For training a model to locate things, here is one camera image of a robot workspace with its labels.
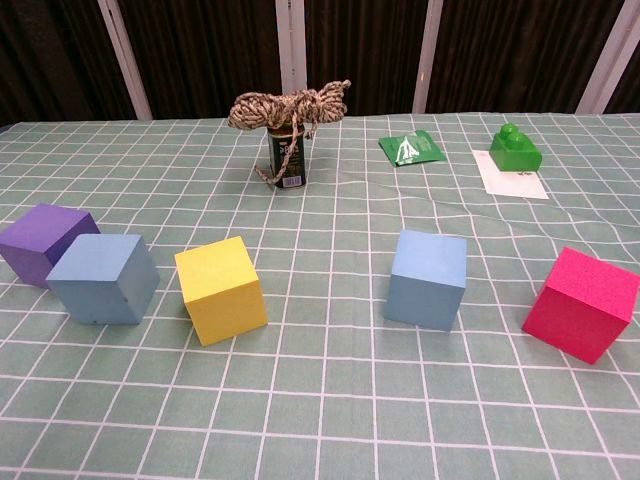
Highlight yellow foam cube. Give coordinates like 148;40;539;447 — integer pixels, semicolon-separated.
174;236;269;347

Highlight light blue foam cube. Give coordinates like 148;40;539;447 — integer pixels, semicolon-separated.
383;229;468;333
45;233;161;326

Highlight dark green tin can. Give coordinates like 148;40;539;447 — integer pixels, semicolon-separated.
266;127;307;190

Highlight green foil packet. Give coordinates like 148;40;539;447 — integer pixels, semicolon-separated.
378;129;447;169

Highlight green checked tablecloth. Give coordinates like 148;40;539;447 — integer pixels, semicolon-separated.
0;112;640;480

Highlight white paper card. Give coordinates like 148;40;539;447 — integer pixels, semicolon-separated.
471;148;549;200

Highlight green toy building brick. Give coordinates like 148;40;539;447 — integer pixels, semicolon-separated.
488;123;543;174

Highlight pink foam cube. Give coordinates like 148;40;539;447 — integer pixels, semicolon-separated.
521;245;640;366

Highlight purple foam cube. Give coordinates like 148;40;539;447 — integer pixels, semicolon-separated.
0;203;101;290

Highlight braided beige rope bundle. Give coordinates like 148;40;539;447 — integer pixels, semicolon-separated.
227;79;352;189

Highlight white frame post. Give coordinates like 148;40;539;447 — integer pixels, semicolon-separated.
275;0;309;96
575;0;640;114
412;0;445;114
97;0;153;121

